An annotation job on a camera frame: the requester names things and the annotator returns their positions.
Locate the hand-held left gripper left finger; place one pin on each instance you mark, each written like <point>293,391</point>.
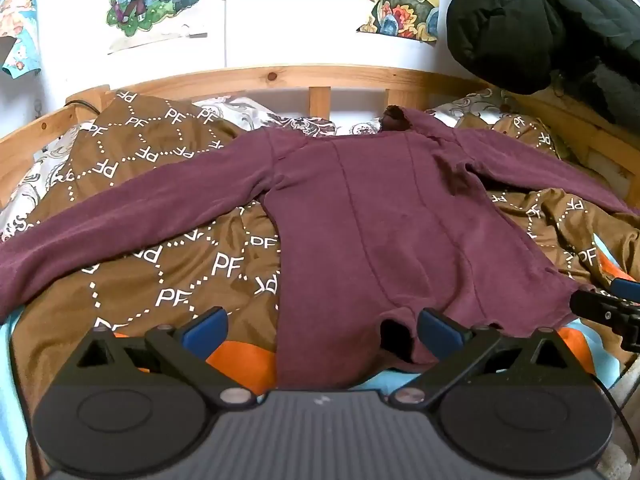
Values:
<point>206,331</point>

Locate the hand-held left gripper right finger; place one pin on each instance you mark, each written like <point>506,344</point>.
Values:
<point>440,334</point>

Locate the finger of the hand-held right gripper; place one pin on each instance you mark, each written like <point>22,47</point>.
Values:
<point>600,307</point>

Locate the maroon long-sleeved sweater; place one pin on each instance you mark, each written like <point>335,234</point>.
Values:
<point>380,220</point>

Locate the brown printed blanket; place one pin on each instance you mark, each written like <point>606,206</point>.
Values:
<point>165,280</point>

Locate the light blue bed sheet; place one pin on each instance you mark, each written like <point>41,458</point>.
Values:
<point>12,410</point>

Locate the dark grey cloth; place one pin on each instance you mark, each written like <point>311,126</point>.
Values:
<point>605,92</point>

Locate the grey floral pillow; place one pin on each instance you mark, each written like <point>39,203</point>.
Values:
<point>470,105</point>
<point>280,119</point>

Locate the black puffer jacket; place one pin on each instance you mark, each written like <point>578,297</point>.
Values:
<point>530,15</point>

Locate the wooden bed frame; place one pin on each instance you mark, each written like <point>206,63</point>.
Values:
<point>280,77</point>

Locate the colourful yellow wall poster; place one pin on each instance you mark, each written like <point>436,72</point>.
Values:
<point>400,0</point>

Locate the wall poster with blue border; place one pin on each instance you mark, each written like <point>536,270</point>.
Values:
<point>20,25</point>

